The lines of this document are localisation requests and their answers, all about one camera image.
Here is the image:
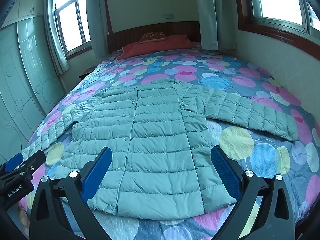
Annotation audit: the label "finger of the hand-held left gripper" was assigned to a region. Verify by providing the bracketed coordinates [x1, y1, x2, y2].
[0, 151, 47, 180]
[0, 154, 24, 173]

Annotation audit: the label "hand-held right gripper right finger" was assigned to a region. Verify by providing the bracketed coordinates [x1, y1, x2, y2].
[210, 145, 297, 240]

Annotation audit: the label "polka dot bedsheet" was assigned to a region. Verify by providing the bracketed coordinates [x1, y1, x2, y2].
[15, 42, 320, 240]

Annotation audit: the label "glass sliding wardrobe doors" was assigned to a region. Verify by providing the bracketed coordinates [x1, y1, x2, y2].
[0, 0, 73, 165]

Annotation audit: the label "wooden headboard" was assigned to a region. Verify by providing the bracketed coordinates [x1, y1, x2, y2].
[107, 21, 201, 54]

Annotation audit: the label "white framed window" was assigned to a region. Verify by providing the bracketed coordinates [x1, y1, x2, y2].
[54, 0, 92, 53]

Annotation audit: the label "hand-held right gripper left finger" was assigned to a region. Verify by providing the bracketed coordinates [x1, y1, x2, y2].
[29, 147, 113, 240]

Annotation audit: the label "pale green curtain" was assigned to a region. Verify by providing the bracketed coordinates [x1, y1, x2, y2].
[194, 0, 238, 51]
[44, 0, 70, 75]
[85, 0, 112, 67]

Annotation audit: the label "wooden nightstand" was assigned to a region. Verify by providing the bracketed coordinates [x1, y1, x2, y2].
[79, 66, 97, 80]

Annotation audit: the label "red pillow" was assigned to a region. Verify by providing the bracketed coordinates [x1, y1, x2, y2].
[117, 34, 194, 60]

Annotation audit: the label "brown cushion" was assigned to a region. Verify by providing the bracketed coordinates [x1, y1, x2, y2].
[139, 32, 167, 44]

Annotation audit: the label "wooden framed window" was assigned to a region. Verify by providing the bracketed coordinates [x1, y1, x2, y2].
[235, 0, 320, 60]

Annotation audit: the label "green puffer jacket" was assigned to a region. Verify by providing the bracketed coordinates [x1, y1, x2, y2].
[22, 78, 300, 217]

